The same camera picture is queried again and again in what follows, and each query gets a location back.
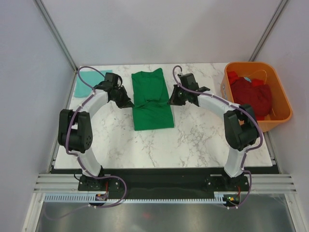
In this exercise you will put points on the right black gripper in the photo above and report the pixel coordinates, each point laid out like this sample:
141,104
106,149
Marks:
174,100

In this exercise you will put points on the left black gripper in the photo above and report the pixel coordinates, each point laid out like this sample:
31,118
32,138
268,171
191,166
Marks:
126,102

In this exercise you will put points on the green t shirt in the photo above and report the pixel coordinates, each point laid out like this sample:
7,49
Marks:
151,110

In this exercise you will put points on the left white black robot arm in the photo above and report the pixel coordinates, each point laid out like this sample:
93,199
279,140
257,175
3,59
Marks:
75,129

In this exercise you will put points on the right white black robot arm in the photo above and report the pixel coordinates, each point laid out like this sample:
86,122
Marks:
242,132

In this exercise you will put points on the folded teal t shirt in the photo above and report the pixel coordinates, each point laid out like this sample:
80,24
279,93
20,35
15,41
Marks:
90,77

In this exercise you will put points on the bright red t shirt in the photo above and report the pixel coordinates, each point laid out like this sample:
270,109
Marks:
233,77

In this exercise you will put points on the dark red t shirt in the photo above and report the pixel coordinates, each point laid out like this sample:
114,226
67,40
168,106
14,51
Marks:
255,93

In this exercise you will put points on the orange plastic bin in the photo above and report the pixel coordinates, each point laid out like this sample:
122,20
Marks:
281,111

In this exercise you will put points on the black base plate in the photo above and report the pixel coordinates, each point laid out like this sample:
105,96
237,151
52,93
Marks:
172,183

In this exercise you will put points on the white slotted cable duct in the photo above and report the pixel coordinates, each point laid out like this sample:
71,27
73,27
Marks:
98,199

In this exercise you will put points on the aluminium rail profile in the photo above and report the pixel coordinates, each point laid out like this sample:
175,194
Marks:
262,183

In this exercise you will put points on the left aluminium frame post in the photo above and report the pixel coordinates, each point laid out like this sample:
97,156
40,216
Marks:
56,34

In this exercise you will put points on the aluminium frame post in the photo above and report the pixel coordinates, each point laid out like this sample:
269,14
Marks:
269,28
56,34

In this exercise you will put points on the right aluminium frame post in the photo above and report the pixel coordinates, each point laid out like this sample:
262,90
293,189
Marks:
269,28

